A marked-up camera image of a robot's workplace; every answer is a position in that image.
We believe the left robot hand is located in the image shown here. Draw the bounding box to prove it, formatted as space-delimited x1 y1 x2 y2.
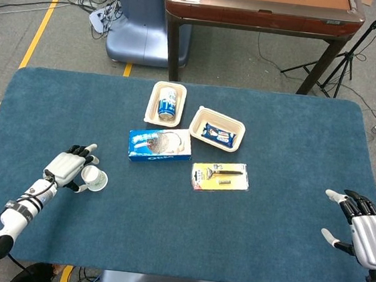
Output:
41 138 102 196

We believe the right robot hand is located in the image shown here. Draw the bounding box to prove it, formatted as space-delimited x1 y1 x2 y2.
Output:
317 186 376 269

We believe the white paper cup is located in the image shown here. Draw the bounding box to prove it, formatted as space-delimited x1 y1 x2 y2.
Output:
78 163 110 194

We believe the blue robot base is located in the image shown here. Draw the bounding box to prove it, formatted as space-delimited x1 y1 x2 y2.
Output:
103 0 195 71

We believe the blue Oreo box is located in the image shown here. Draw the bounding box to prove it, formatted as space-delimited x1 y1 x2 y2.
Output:
125 123 195 168

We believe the black bag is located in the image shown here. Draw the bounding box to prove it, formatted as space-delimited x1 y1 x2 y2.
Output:
8 259 57 282

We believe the beige rectangular tray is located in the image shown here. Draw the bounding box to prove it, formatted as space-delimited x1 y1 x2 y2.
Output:
143 79 189 130

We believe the blue beverage can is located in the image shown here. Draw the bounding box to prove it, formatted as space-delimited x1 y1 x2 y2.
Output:
157 86 180 122

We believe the blue table mat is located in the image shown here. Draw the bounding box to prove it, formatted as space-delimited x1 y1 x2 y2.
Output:
0 63 376 282

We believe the razor blister pack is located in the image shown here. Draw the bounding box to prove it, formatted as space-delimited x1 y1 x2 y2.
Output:
189 158 253 197

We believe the blue cookie packet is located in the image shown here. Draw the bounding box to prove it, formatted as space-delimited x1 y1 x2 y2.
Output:
200 121 238 149

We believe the beige tray with tab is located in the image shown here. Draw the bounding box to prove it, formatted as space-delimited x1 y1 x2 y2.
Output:
187 104 248 153

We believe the black tripod stand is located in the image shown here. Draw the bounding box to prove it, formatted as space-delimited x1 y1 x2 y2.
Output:
278 0 376 104

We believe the brown mahjong table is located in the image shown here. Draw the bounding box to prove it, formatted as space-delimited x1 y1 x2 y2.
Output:
155 0 368 101

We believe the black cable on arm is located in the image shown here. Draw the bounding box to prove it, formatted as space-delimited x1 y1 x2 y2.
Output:
0 168 58 272

